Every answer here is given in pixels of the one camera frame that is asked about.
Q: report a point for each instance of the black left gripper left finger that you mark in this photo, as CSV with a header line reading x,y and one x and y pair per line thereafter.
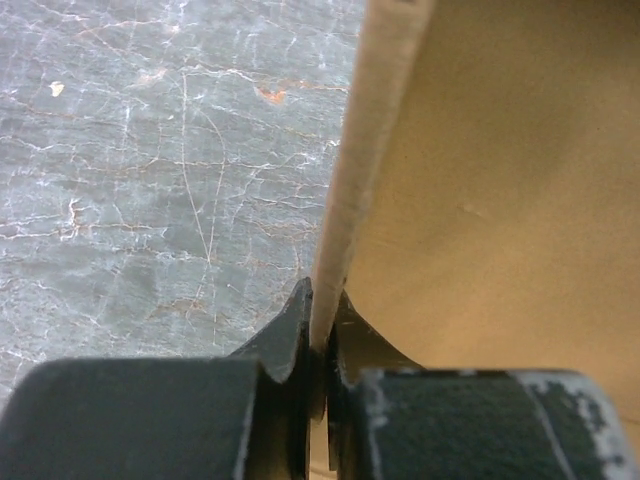
x,y
240,416

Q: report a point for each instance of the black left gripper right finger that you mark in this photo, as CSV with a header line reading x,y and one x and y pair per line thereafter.
x,y
391,418

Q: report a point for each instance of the cardboard sheet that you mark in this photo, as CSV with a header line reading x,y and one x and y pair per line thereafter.
x,y
484,207

